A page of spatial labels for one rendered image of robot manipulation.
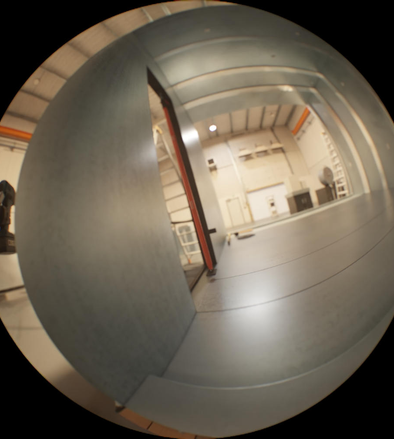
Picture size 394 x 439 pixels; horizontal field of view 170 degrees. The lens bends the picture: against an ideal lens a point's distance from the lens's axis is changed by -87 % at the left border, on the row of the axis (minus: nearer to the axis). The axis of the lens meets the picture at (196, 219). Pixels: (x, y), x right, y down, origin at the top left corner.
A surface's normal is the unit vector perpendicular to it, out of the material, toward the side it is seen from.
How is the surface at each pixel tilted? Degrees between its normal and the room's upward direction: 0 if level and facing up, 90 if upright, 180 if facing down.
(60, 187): 90
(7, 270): 78
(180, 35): 180
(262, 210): 90
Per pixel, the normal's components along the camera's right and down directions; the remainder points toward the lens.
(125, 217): 0.93, -0.25
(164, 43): 0.25, 0.97
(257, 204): -0.27, 0.01
